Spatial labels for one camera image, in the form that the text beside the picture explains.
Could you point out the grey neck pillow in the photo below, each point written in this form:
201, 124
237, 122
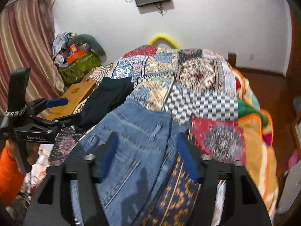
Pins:
90, 42

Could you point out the pink striped curtain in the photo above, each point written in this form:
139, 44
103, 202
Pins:
27, 34

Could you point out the orange green blanket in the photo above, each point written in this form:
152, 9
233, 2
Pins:
258, 133

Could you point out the brown wooden wardrobe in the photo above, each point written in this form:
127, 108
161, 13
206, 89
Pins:
292, 66

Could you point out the orange striped blanket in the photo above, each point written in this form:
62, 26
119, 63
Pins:
97, 74

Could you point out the folded dark navy garment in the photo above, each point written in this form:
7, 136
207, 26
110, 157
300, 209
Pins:
109, 95

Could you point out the bamboo lap desk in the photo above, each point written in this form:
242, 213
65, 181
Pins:
75, 94

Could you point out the orange sleeve forearm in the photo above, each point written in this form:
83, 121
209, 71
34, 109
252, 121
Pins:
11, 179

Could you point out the green patterned storage box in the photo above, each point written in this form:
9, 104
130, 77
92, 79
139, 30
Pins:
76, 71

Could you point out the orange red box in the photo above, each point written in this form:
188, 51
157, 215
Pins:
75, 56

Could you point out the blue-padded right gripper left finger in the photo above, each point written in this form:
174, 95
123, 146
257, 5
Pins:
52, 205

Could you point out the white cloth pile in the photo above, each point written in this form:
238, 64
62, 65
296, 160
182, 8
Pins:
38, 172

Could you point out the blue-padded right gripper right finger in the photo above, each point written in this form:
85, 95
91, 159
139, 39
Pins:
243, 204

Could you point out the left hand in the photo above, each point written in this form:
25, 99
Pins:
32, 153

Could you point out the blue denim jeans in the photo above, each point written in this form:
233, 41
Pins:
143, 161

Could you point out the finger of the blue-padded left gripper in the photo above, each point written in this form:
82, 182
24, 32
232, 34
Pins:
36, 107
55, 125

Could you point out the colourful patchwork bedspread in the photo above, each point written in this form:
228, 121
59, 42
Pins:
183, 83

